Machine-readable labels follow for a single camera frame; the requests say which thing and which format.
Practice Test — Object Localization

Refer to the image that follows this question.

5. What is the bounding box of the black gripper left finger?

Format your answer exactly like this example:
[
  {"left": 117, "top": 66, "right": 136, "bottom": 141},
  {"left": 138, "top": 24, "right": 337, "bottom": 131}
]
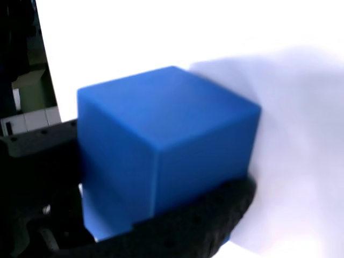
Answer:
[{"left": 0, "top": 119, "right": 84, "bottom": 189}]

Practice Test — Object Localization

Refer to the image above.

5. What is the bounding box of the blue cube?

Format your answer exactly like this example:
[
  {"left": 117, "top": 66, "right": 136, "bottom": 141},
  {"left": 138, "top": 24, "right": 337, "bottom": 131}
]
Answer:
[{"left": 77, "top": 66, "right": 262, "bottom": 242}]

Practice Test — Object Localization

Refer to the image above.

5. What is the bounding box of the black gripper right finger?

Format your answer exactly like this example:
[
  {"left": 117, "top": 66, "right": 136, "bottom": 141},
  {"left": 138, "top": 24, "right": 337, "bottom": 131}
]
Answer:
[{"left": 51, "top": 174, "right": 259, "bottom": 258}]

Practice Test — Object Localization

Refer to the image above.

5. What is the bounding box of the open cardboard box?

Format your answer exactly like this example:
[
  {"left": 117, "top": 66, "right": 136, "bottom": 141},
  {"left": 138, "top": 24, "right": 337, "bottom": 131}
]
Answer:
[{"left": 11, "top": 69, "right": 59, "bottom": 113}]

